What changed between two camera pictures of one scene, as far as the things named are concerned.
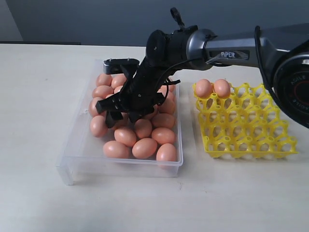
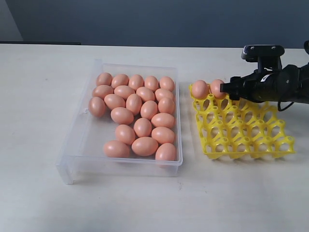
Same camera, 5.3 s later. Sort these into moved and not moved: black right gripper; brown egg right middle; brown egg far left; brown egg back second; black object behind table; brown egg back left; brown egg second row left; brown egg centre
Moved: black right gripper
Not moved: brown egg right middle; brown egg back second; brown egg far left; brown egg back left; black object behind table; brown egg centre; brown egg second row left
